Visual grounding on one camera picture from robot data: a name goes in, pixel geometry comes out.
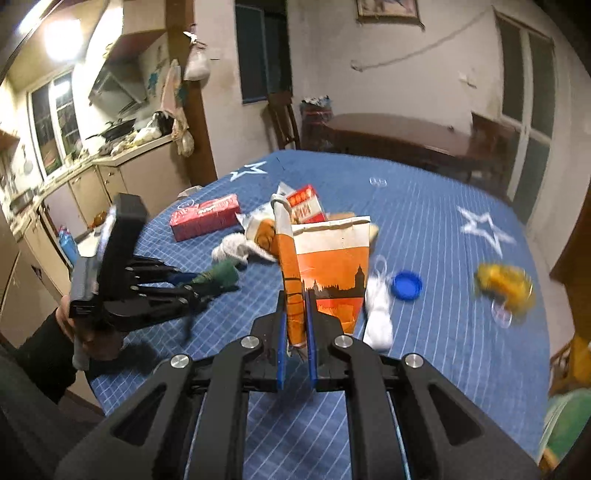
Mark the yellow crumpled plastic wrapper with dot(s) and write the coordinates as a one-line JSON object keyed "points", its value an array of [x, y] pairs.
{"points": [[510, 285]]}

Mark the green plastic trash bag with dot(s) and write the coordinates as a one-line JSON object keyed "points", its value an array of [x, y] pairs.
{"points": [[565, 419]]}

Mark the dark wooden chair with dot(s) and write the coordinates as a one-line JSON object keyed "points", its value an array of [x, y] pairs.
{"points": [[499, 142], [280, 105]]}

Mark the white glass double door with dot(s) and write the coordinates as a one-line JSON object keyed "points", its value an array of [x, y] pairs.
{"points": [[528, 105]]}

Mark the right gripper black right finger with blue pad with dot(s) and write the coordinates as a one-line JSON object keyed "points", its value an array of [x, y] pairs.
{"points": [[405, 418]]}

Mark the orange paper bag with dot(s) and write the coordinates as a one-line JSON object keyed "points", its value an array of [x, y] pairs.
{"points": [[328, 258]]}

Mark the tan sponge block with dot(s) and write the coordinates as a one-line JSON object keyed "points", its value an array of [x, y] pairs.
{"points": [[350, 218]]}

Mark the red cigarette box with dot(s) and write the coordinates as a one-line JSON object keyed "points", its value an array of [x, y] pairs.
{"points": [[306, 207]]}

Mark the blue plastic bottle cap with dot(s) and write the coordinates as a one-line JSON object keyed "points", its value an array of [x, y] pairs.
{"points": [[406, 286]]}

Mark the white crumpled tissue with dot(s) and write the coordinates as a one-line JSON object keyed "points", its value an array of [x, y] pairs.
{"points": [[235, 248]]}

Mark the dark wooden chair left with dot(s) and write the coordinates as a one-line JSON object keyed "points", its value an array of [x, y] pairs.
{"points": [[280, 105]]}

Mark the white face mask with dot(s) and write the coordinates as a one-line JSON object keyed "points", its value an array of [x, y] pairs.
{"points": [[379, 329]]}

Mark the framed wall picture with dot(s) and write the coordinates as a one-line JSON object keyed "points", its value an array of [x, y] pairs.
{"points": [[389, 11]]}

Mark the dark round wooden table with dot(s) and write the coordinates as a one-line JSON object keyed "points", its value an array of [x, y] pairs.
{"points": [[410, 141]]}

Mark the kitchen counter cabinets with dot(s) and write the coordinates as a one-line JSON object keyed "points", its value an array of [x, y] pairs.
{"points": [[154, 171]]}

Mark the person left hand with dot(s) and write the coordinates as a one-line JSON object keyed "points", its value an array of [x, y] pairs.
{"points": [[98, 346]]}

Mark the dark blue window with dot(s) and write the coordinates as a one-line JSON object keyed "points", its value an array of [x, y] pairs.
{"points": [[263, 49]]}

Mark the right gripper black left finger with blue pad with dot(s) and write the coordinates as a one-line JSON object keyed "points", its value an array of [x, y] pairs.
{"points": [[188, 419]]}

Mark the red tissue pack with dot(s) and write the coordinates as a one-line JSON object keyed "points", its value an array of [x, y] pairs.
{"points": [[206, 217]]}

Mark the green wrapper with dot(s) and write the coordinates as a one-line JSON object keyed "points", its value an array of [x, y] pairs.
{"points": [[221, 278]]}

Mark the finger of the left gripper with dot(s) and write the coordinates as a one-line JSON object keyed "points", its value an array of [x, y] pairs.
{"points": [[160, 302], [148, 270]]}

